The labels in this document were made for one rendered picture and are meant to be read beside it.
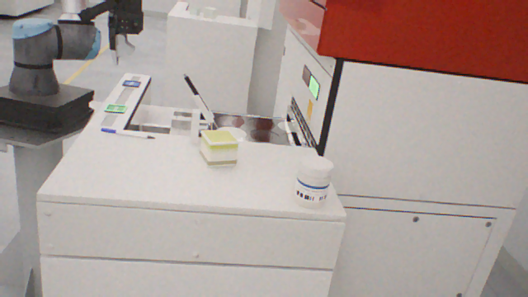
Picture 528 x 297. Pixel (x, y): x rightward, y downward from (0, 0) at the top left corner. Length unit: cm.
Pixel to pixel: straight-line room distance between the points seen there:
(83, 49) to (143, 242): 86
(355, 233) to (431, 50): 59
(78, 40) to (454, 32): 117
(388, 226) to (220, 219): 68
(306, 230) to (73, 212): 47
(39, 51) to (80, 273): 82
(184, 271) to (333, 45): 66
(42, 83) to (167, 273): 86
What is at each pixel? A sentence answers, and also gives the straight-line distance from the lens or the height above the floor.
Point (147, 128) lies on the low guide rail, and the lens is 156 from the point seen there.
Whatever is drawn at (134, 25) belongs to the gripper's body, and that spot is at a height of 121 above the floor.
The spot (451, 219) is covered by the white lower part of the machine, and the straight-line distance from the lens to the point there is 153.
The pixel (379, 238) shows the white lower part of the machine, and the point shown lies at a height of 67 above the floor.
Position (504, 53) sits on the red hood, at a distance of 137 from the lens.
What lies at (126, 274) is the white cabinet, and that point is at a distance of 101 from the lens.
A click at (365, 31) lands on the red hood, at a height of 130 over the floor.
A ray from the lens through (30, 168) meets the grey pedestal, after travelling 173.
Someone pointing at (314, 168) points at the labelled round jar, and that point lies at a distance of 90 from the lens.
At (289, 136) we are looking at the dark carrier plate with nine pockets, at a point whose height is 90.
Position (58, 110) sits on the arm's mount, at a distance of 153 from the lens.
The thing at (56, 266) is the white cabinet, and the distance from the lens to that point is 103.
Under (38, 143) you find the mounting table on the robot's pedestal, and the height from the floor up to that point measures 82.
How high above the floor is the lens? 144
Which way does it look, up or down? 23 degrees down
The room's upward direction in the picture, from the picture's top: 9 degrees clockwise
